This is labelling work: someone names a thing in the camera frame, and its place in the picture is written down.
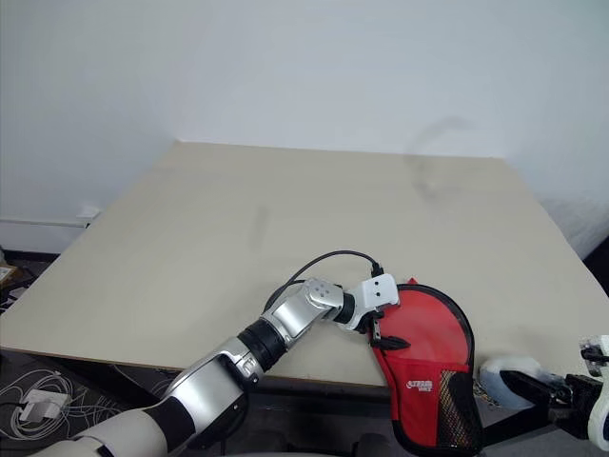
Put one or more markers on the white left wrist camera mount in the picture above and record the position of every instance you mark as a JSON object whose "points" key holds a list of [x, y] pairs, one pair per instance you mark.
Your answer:
{"points": [[378, 292]]}

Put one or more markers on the black furniture piece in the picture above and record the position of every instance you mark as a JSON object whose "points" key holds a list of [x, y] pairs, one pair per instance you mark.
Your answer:
{"points": [[598, 254]]}

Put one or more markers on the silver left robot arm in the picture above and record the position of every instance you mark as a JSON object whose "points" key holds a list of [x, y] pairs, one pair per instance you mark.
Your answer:
{"points": [[285, 323]]}

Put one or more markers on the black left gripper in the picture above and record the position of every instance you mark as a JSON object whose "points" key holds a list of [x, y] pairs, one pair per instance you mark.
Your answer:
{"points": [[368, 328]]}

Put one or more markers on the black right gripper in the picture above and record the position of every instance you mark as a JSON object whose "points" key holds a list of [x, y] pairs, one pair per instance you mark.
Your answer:
{"points": [[571, 404]]}

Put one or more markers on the red black paddle case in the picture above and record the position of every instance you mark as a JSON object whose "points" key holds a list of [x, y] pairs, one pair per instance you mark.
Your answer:
{"points": [[418, 395]]}

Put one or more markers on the white power adapter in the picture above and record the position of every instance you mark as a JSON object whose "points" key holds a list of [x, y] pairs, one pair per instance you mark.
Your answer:
{"points": [[40, 404]]}

